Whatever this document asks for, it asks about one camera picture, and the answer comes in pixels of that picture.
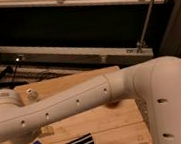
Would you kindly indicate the metal pole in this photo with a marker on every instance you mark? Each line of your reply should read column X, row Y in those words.
column 140, row 44

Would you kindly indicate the brown ceramic bowl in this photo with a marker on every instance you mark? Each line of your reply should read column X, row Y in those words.
column 113, row 104

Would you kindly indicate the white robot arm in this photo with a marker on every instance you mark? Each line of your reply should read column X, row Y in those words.
column 157, row 81

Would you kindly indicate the clear plastic bottle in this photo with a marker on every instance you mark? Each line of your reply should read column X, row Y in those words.
column 32, row 95

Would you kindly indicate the grey metal beam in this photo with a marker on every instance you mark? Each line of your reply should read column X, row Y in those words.
column 83, row 55

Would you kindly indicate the black tripod stand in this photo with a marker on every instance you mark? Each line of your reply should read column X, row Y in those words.
column 10, row 70

